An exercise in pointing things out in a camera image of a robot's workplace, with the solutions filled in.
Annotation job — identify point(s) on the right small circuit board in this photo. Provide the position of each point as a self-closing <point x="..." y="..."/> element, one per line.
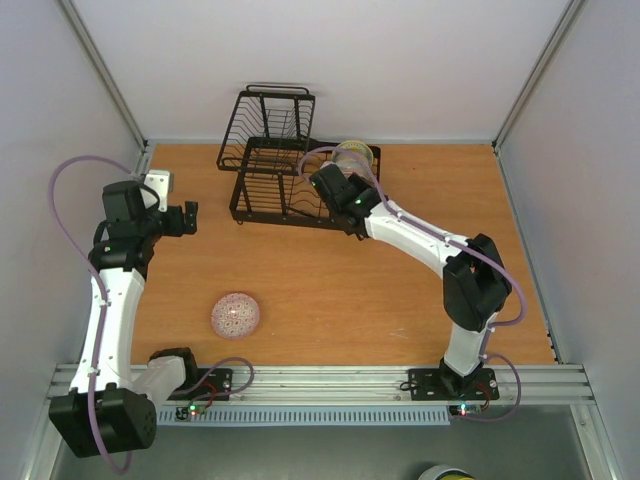
<point x="465" y="410"/>

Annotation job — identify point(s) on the blue yellow sun bowl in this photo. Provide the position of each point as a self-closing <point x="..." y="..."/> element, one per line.
<point x="356" y="146"/>

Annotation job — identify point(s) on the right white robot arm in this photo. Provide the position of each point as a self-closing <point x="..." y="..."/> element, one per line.
<point x="474" y="285"/>

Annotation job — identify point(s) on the yellow white round object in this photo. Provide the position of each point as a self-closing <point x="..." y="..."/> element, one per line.
<point x="445" y="472"/>

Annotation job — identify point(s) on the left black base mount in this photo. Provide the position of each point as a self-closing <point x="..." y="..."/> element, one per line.
<point x="219" y="381"/>

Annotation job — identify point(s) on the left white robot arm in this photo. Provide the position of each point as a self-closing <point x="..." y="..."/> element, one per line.
<point x="107" y="409"/>

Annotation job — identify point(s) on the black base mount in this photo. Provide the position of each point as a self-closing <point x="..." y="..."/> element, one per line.
<point x="219" y="381"/>
<point x="425" y="384"/>

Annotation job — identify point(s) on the red floral pattern bowl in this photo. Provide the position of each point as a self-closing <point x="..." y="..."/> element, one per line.
<point x="341" y="155"/>

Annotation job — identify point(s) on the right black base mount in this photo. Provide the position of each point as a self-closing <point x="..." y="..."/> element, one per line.
<point x="425" y="384"/>

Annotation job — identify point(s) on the small circuit board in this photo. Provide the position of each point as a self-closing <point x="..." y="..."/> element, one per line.
<point x="188" y="413"/>
<point x="465" y="410"/>

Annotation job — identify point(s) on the black wire dish rack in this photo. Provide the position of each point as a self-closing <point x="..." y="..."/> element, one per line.
<point x="268" y="144"/>

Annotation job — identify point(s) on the left small circuit board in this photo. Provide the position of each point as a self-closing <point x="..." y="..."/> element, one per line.
<point x="188" y="413"/>

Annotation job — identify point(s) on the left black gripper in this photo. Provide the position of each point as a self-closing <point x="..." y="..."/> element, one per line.
<point x="177" y="226"/>

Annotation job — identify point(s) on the red diamond pattern bowl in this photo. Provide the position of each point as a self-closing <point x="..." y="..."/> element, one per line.
<point x="350" y="166"/>

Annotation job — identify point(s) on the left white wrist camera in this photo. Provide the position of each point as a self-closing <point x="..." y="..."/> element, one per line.
<point x="155" y="189"/>

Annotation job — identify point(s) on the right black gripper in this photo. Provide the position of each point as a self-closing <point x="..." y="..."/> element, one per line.
<point x="326" y="178"/>

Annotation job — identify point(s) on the red eye pattern bowl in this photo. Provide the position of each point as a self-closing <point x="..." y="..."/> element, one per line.
<point x="235" y="316"/>

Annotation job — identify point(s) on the aluminium frame rail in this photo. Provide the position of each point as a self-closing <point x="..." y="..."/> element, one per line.
<point x="379" y="385"/>

